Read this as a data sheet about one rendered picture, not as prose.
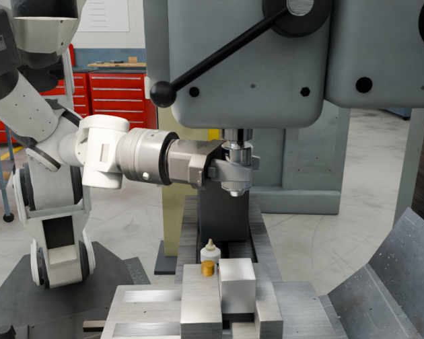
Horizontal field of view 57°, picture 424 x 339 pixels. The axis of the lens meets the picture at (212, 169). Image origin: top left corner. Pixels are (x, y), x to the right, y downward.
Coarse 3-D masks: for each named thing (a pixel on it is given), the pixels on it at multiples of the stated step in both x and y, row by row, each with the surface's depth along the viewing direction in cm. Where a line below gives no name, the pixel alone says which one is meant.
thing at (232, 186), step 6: (222, 156) 58; (228, 156) 56; (234, 156) 56; (240, 156) 56; (246, 156) 56; (234, 162) 56; (240, 162) 56; (246, 162) 57; (222, 186) 59; (228, 186) 58; (234, 186) 57; (240, 186) 57; (246, 186) 58
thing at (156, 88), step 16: (272, 0) 39; (288, 0) 39; (304, 0) 39; (320, 0) 40; (272, 16) 40; (288, 16) 40; (304, 16) 40; (320, 16) 40; (256, 32) 40; (288, 32) 41; (304, 32) 41; (224, 48) 41; (208, 64) 41; (176, 80) 42; (192, 80) 42; (160, 96) 41
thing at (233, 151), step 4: (224, 144) 58; (228, 144) 58; (248, 144) 58; (224, 148) 57; (228, 148) 56; (232, 148) 56; (236, 148) 56; (240, 148) 56; (244, 148) 56; (248, 148) 56; (252, 148) 57; (224, 152) 57; (228, 152) 56; (232, 152) 56; (236, 152) 56; (240, 152) 56; (244, 152) 56; (248, 152) 56
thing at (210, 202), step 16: (208, 192) 93; (224, 192) 93; (208, 208) 94; (224, 208) 95; (240, 208) 95; (208, 224) 96; (224, 224) 96; (240, 224) 97; (208, 240) 97; (224, 240) 98
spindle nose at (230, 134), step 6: (222, 132) 56; (228, 132) 55; (234, 132) 55; (246, 132) 55; (252, 132) 56; (222, 138) 57; (228, 138) 55; (234, 138) 55; (246, 138) 55; (252, 138) 56
